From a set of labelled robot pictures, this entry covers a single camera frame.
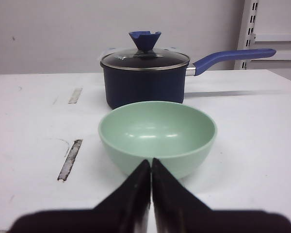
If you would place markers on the white slotted shelf upright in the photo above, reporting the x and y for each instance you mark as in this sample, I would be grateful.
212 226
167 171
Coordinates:
267 22

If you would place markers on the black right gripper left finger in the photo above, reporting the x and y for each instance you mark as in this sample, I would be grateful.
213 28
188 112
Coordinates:
124 211

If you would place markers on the glass pot lid blue knob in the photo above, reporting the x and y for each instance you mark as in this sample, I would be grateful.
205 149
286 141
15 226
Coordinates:
145 56

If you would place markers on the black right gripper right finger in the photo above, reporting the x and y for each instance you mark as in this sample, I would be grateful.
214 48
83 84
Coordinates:
178 211

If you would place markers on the light green bowl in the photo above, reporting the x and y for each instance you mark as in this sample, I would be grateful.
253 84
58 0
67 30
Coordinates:
179 136

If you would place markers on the dark blue saucepan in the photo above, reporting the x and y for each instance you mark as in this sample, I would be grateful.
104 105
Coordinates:
124 86

